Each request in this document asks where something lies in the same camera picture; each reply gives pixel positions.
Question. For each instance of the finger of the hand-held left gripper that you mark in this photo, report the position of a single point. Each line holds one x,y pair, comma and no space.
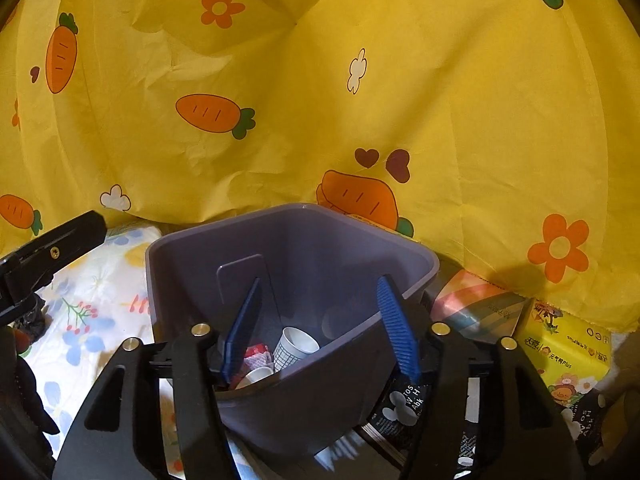
60,245

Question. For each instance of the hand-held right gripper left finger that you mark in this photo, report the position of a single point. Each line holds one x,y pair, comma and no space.
245,330

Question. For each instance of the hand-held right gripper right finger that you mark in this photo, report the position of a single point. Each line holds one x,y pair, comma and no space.
397,330

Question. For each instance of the red white plastic packet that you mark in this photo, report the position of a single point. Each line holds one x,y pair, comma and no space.
259,360

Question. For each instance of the large orange paper cup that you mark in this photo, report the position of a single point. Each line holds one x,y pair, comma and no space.
252,377

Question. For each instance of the white grid paper cup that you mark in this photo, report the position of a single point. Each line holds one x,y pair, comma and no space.
292,350

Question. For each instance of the black plastic bag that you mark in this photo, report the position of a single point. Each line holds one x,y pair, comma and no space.
32,315

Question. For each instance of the grey plastic bin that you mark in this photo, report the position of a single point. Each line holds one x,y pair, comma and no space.
325,260

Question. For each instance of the floral bed sheet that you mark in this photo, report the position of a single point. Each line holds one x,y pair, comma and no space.
100,280

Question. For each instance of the black printed bag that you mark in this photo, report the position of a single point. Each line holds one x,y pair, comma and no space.
400,405
585,425

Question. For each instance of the striped colourful package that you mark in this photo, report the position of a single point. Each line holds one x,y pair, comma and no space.
475,305

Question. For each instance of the yellow tissue pack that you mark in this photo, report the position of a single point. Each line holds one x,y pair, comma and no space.
570,355

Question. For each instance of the yellow carrot print curtain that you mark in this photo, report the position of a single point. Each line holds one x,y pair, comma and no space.
450,110

